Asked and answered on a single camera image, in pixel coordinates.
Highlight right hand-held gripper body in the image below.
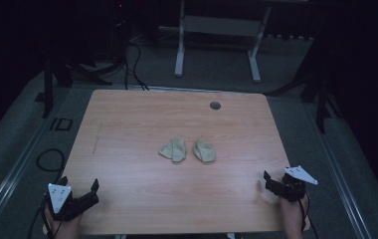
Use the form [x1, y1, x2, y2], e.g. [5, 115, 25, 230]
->
[266, 164, 319, 203]

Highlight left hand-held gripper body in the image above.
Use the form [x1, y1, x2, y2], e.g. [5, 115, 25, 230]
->
[47, 183, 100, 222]

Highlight pale green sock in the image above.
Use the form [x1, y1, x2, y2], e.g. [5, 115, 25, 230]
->
[192, 138, 217, 163]
[157, 137, 188, 163]

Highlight person's right hand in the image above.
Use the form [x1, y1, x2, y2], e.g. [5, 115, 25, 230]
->
[279, 193, 311, 239]

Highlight person's left hand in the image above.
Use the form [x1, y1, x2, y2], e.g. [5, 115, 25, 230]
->
[44, 207, 84, 239]

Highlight black metal stand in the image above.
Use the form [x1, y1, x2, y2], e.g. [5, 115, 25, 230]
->
[34, 59, 56, 120]

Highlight black tripod legs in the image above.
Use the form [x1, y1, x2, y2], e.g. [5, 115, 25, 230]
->
[53, 59, 126, 89]

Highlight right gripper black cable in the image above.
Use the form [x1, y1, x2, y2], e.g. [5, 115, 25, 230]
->
[296, 195, 320, 239]

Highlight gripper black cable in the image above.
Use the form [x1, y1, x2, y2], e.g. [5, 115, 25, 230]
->
[27, 194, 53, 239]
[296, 195, 320, 239]

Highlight black cable loop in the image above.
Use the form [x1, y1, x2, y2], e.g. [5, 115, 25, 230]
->
[36, 147, 67, 173]

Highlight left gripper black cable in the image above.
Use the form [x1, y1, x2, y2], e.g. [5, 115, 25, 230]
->
[27, 194, 53, 239]

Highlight metal floor rail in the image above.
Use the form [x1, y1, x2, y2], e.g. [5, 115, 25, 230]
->
[0, 87, 74, 233]
[304, 99, 375, 239]

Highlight black floor cables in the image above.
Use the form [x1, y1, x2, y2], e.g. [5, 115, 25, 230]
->
[122, 41, 150, 92]

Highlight white desk frame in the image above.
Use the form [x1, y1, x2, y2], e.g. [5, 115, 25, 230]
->
[174, 0, 273, 84]

